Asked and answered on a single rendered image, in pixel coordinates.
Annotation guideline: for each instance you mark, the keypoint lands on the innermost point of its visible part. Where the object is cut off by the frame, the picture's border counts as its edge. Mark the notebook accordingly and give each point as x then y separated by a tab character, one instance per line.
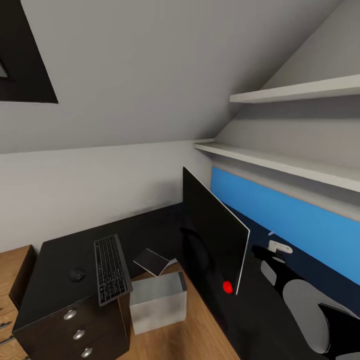
152	262

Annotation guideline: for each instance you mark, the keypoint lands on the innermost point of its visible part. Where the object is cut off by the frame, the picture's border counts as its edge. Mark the keyboard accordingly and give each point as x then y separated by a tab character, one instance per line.
113	278

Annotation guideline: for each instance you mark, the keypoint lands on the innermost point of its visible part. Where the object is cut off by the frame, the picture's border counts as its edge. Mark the desktop computer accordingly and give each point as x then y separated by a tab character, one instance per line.
158	301

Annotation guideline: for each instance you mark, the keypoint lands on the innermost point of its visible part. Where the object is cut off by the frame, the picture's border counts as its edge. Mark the mouse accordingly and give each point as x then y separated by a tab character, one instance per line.
76	275

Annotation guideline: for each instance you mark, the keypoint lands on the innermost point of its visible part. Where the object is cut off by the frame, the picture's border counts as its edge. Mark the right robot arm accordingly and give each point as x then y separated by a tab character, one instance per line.
328	327

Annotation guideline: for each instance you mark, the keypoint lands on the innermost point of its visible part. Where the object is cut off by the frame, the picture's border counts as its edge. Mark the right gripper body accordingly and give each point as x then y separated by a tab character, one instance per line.
261	252

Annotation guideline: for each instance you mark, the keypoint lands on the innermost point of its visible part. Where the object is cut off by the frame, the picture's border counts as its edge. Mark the desk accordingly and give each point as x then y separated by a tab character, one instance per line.
257	322

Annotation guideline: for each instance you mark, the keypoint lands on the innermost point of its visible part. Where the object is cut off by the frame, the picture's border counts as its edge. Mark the monitor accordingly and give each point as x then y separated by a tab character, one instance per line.
223	233

